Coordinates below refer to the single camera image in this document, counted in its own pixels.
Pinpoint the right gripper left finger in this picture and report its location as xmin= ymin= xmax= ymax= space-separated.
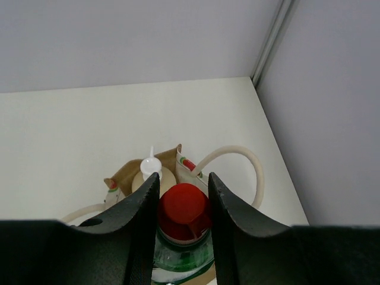
xmin=1 ymin=174 xmax=160 ymax=284

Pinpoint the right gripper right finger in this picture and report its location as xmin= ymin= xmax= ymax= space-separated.
xmin=208 ymin=173 xmax=379 ymax=284

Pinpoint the green dish soap bottle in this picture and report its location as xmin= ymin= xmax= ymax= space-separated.
xmin=153 ymin=183 xmax=214 ymax=273

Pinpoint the cream pump lotion bottle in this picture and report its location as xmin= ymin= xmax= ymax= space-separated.
xmin=131 ymin=146 xmax=177 ymax=197

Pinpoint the right aluminium frame post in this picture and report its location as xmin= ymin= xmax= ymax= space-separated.
xmin=251 ymin=0 xmax=299 ymax=88

